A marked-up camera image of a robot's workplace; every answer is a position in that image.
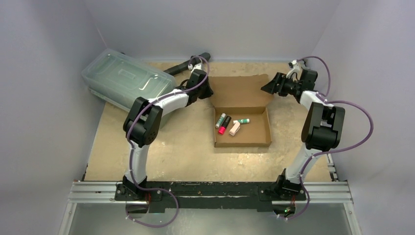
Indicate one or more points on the brown cardboard box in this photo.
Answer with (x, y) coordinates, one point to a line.
(241, 97)

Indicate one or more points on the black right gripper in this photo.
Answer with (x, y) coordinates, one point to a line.
(278, 85)

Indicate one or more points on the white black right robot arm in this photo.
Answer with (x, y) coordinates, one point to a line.
(321, 131)

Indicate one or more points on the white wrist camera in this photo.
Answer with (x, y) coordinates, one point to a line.
(295, 67)
(196, 66)

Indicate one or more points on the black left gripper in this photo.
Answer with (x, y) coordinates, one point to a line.
(209, 91)

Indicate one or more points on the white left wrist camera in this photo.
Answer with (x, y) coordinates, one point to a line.
(196, 66)

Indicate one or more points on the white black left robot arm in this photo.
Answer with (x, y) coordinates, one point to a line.
(144, 119)

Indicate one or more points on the clear plastic storage box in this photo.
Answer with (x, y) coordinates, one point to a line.
(120, 79)

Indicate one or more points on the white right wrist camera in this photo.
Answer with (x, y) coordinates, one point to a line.
(295, 67)

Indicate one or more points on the pale pink correction tape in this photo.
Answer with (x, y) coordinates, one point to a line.
(235, 128)

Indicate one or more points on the dark grey corrugated pipe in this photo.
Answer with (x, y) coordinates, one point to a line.
(186, 65)

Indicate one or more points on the green white glue stick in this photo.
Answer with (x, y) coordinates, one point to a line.
(220, 120)
(242, 121)

